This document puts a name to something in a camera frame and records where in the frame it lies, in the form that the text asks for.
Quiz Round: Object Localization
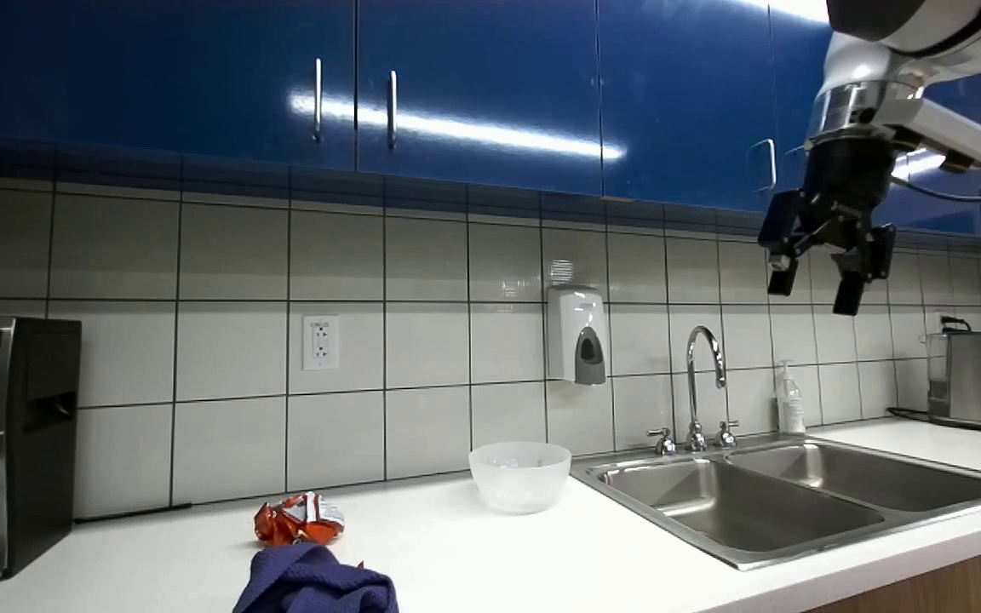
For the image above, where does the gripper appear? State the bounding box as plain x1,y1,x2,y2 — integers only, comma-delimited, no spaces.
758,136,898,317

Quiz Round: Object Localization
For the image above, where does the white plastic bowl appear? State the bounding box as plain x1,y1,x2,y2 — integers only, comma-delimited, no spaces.
468,440,573,516

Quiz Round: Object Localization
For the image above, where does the blue cloth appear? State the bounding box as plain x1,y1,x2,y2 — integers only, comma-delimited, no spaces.
232,542,400,613

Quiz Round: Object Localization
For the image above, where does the clear pump soap bottle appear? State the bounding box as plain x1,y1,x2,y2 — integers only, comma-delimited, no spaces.
775,359,807,438

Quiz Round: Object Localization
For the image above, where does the blue cabinet door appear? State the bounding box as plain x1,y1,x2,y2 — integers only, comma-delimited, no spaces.
599,0,778,214
0,0,358,172
355,0,603,198

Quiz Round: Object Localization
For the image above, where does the stainless steel appliance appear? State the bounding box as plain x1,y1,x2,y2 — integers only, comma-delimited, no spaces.
886,316,981,440

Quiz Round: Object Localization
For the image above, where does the chrome tap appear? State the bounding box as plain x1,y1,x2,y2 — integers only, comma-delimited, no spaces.
646,324,741,457

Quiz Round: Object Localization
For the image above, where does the stainless steel double sink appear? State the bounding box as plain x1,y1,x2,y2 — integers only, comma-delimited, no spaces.
570,433,981,572

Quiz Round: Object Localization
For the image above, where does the orange snack packet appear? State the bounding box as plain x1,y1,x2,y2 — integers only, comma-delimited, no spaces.
253,491,346,547

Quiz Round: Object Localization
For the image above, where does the black and silver coffee machine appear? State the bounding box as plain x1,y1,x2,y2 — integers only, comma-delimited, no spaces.
0,315,83,613

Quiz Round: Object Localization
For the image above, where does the white wall soap dispenser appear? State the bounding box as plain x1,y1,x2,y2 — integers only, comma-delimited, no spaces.
546,284,610,387

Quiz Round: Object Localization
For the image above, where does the blue wall cabinet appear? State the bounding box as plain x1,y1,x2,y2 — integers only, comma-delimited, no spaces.
0,0,981,239

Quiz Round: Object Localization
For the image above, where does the white wall socket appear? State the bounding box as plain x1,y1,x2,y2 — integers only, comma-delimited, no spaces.
301,314,342,372

